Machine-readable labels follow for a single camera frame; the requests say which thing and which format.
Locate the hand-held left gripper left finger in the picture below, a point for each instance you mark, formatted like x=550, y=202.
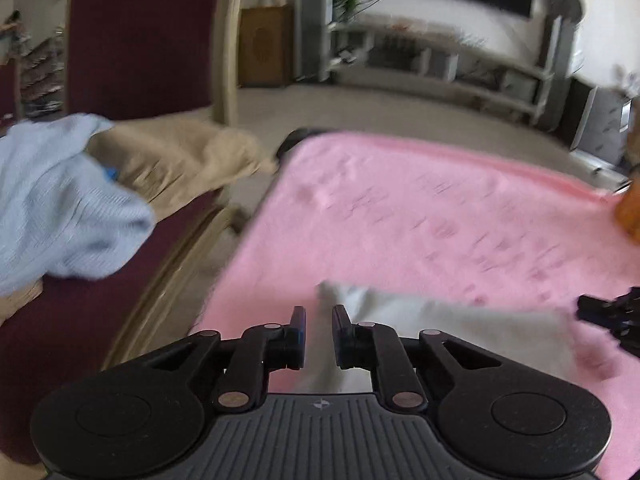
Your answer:
x=298, y=340

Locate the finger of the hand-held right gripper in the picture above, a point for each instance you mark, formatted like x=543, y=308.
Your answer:
x=600, y=310

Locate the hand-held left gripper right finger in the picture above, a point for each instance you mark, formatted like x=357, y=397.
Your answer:
x=341, y=340

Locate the white printed t-shirt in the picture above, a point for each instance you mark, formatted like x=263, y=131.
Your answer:
x=450, y=330

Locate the orange drink bottle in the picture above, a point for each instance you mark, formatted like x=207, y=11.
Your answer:
x=631, y=217

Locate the pink printed blanket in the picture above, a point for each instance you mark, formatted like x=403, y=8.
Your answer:
x=425, y=210

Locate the grey side cabinet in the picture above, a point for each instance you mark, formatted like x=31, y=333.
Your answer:
x=602, y=120

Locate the beige cloth garment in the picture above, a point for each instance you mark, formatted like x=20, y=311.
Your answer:
x=165, y=160

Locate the light blue knit garment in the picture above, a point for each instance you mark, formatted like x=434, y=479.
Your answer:
x=65, y=210

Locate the wooden cabinet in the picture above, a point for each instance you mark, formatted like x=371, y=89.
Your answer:
x=265, y=45

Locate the metal television stand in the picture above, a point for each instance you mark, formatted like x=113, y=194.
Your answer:
x=440, y=42

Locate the metal shoe rack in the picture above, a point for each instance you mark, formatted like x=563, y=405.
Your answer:
x=42, y=75

